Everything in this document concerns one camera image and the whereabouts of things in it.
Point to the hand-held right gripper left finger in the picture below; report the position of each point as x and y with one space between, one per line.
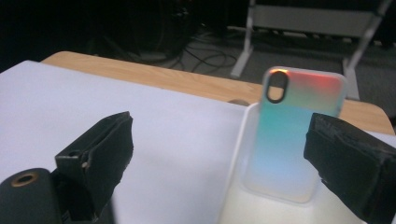
99 155

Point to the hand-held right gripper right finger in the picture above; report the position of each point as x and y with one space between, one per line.
355 165

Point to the iridescent phone case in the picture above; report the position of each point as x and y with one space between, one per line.
280 140

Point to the white plastic tray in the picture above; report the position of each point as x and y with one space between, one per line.
264 214

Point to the white metal stand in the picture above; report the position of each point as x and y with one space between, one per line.
311 20

